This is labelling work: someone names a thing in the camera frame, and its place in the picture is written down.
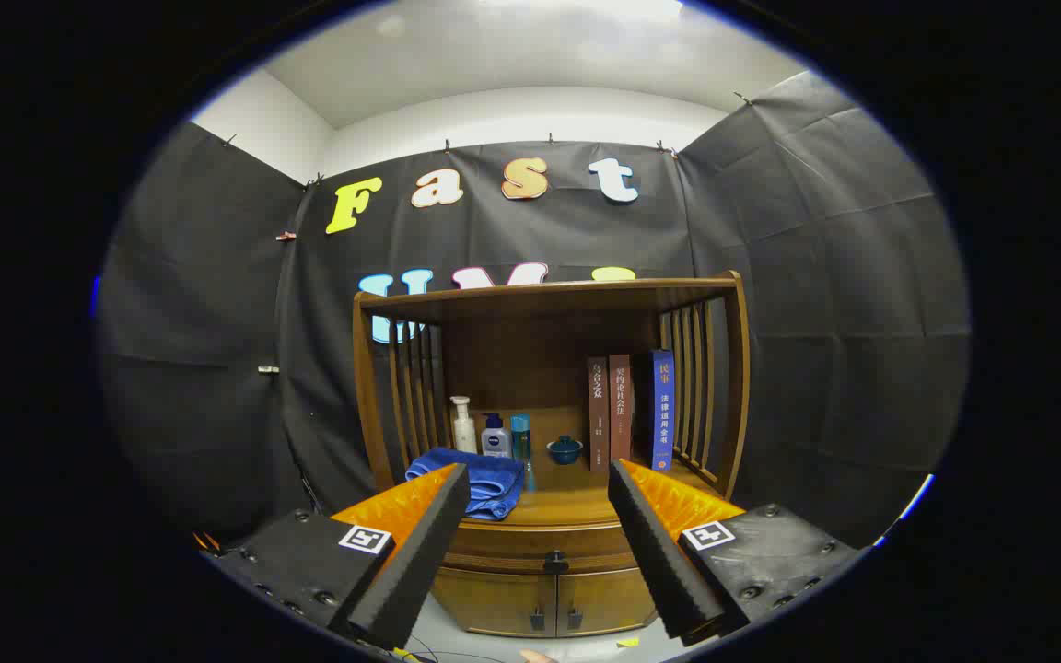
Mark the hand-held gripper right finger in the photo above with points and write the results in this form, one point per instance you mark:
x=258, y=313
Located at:
x=659, y=552

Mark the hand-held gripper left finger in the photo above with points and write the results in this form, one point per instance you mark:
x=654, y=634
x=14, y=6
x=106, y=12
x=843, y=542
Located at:
x=420, y=562

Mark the wooden drawer with black knob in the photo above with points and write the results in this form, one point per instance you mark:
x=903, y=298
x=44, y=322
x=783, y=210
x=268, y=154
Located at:
x=530, y=541

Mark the wooden cabinet door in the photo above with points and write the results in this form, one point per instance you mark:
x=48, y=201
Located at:
x=494, y=599
x=604, y=599

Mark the wooden countertop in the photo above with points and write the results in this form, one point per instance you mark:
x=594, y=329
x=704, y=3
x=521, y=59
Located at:
x=567, y=502

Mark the wooden cabinet with slatted sides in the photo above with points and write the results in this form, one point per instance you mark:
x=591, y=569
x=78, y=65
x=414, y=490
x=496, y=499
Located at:
x=512, y=368

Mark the blue folded towel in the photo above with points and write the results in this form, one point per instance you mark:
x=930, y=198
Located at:
x=494, y=483

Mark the white pump bottle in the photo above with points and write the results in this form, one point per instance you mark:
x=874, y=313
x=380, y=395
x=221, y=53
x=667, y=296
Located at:
x=464, y=433

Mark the blue lidded teacup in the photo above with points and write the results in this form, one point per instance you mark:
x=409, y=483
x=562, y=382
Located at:
x=565, y=451

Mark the white bottle with blue cap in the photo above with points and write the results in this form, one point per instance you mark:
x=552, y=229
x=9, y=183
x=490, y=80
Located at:
x=495, y=442

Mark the blue book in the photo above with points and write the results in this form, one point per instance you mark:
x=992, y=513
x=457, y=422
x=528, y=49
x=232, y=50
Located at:
x=662, y=405

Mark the dark brown book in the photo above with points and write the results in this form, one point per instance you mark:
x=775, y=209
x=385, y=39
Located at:
x=598, y=414

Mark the reddish brown book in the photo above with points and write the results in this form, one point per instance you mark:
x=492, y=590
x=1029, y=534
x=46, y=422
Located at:
x=620, y=405

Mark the clear teal bottle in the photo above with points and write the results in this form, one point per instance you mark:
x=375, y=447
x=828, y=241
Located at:
x=520, y=433

